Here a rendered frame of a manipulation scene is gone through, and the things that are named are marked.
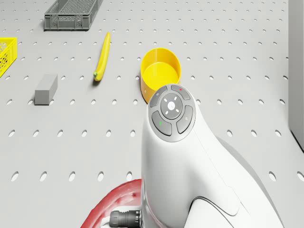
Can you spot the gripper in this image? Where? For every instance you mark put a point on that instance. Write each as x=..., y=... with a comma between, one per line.
x=126, y=216

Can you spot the red plate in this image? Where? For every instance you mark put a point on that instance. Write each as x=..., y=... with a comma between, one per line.
x=99, y=206

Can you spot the yellow bowl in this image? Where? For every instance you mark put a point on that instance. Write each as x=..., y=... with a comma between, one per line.
x=161, y=73

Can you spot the grey cube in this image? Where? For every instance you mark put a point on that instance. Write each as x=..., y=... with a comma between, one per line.
x=45, y=92

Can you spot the banana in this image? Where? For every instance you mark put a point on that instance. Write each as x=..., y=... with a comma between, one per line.
x=103, y=58

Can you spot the yellow basket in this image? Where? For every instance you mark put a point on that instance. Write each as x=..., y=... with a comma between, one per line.
x=7, y=54

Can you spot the dark grey basket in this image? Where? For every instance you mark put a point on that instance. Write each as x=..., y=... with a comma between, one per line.
x=69, y=23

